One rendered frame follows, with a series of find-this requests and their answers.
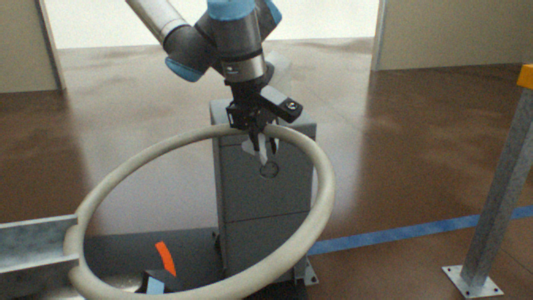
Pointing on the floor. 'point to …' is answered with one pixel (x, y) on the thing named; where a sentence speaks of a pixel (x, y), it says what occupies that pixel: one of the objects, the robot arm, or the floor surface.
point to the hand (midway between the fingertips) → (270, 155)
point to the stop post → (499, 201)
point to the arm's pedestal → (261, 198)
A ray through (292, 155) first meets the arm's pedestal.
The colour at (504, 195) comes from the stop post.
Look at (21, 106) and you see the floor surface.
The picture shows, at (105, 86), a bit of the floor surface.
